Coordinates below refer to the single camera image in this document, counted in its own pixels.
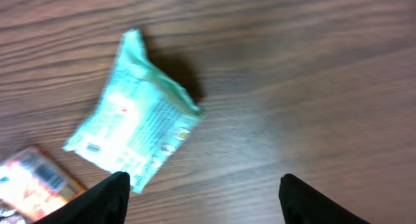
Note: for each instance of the teal wet wipes packet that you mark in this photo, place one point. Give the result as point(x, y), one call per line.
point(141, 119)

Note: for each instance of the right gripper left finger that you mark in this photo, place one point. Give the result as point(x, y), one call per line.
point(105, 203)

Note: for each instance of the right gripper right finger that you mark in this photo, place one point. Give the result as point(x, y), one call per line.
point(302, 204)

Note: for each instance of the beige dried food bag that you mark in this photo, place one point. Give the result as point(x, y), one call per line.
point(8, 215)

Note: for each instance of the orange tissue packet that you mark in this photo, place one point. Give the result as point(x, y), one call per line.
point(34, 185)

